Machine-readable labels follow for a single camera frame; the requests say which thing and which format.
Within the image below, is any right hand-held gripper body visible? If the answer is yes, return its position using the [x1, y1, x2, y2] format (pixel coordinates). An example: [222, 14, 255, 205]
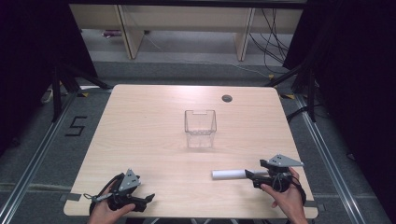
[259, 153, 304, 193]

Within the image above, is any wooden shelf unit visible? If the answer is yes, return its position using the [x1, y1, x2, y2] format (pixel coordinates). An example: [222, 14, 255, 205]
[68, 3, 304, 62]

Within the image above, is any small dark pink object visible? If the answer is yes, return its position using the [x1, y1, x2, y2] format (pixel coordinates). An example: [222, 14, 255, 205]
[101, 29, 123, 39]

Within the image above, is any black curtain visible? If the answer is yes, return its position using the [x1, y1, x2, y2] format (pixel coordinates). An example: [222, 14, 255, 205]
[0, 0, 99, 157]
[282, 0, 396, 218]

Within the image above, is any white paper roll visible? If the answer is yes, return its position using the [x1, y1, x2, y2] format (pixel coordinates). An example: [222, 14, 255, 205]
[211, 168, 269, 181]

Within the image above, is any bundle of black cables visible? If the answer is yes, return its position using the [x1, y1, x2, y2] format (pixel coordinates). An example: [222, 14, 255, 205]
[247, 8, 291, 75]

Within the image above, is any black metal stand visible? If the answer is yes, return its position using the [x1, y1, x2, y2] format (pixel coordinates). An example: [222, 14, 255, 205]
[264, 61, 318, 123]
[50, 61, 114, 123]

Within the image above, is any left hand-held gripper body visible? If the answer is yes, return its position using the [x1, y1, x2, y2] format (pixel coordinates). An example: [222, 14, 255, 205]
[106, 168, 148, 213]

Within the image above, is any grey metal floor rail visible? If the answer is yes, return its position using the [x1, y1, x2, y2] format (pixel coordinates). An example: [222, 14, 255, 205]
[0, 91, 79, 224]
[294, 94, 367, 224]

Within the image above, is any person's right hand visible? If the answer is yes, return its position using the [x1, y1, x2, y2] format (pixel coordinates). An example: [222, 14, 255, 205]
[260, 167, 308, 224]

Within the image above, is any black floor cable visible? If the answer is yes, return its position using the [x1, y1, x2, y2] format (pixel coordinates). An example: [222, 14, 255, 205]
[285, 104, 323, 123]

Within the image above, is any clear plastic container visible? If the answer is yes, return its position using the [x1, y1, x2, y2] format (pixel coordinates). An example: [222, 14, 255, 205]
[184, 109, 218, 149]

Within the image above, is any person's left hand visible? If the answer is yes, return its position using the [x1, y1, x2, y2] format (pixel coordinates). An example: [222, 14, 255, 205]
[87, 182, 136, 224]

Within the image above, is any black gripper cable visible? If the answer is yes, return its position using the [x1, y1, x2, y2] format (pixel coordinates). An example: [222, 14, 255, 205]
[89, 173, 125, 217]
[271, 173, 308, 207]

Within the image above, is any grey metal clip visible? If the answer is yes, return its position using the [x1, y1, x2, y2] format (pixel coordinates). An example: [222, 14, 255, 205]
[83, 192, 114, 203]

